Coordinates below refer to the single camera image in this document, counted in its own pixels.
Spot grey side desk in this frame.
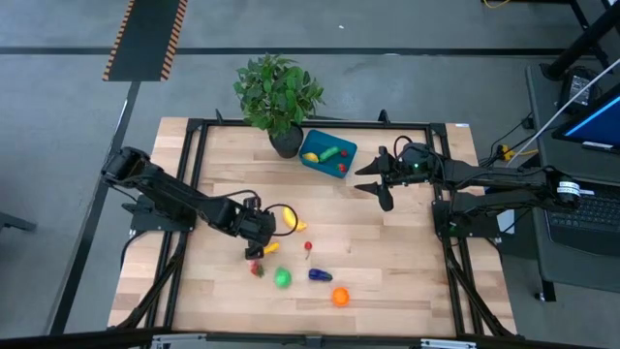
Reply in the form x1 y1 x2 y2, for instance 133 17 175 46
525 60 620 298

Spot yellow toy banana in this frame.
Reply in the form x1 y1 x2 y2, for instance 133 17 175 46
282 205 308 233

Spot green toy cucumber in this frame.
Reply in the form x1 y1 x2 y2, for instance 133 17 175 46
318 145 342 164

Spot black mat orange striped edges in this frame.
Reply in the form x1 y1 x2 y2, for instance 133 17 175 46
101 0 189 82

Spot black stand leg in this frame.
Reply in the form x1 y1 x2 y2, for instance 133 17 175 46
540 0 620 81

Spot monitor with blue screen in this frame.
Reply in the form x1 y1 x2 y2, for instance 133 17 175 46
551 82 620 156

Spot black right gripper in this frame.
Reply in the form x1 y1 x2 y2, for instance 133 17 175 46
354 145 417 213

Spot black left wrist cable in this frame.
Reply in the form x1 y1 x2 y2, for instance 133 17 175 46
227 189 300 238

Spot orange toy pumpkin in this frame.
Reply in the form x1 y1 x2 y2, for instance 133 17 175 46
331 286 352 308

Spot teal plastic tupperware container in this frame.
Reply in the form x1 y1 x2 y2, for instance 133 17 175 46
298 128 358 179

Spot green round toy cabbage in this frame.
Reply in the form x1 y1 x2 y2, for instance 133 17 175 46
273 267 293 290

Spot black aluminium table frame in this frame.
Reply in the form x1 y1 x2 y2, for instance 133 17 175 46
113 109 518 340

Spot yellow power plug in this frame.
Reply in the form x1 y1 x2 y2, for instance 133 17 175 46
498 143 540 162

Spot white cable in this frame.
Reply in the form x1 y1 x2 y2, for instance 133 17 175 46
503 57 620 169

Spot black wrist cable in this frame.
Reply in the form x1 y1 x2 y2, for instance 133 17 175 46
392 134 413 159
227 189 300 238

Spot green potted plant black pot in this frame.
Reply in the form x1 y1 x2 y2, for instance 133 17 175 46
232 51 326 160

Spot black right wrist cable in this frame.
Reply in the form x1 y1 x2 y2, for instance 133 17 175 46
392 134 413 159

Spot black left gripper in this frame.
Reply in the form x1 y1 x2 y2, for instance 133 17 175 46
235 196 278 261

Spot grey floor stand foot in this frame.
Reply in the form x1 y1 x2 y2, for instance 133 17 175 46
0 210 38 235

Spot black laptop keyboard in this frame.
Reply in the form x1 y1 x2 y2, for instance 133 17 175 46
542 179 620 258

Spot black power adapter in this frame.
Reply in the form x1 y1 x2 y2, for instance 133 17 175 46
556 66 601 115

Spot black horizontal beam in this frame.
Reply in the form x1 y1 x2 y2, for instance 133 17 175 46
0 327 620 349

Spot silver metal bracket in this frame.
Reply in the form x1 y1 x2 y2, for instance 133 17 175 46
150 333 209 349
419 337 479 349

